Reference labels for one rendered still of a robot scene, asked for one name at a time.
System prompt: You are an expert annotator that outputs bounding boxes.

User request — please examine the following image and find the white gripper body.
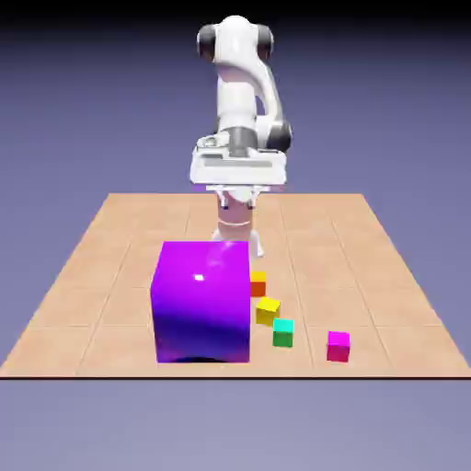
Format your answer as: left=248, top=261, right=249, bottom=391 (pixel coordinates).
left=189, top=146, right=288, bottom=193

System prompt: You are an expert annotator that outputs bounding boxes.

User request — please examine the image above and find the large purple box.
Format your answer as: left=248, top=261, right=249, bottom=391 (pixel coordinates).
left=149, top=240, right=252, bottom=364

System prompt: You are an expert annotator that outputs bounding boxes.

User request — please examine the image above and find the small green cube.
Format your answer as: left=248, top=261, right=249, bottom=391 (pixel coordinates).
left=271, top=317, right=295, bottom=349

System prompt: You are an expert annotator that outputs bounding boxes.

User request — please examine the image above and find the small yellow cube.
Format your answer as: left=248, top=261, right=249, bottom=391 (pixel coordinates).
left=255, top=296, right=281, bottom=327

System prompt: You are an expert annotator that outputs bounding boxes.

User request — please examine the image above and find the small orange cube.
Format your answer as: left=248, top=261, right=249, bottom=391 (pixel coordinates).
left=249, top=270, right=267, bottom=298

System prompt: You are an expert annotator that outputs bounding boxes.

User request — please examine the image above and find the small magenta cube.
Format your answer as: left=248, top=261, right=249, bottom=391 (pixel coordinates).
left=326, top=330, right=351, bottom=363

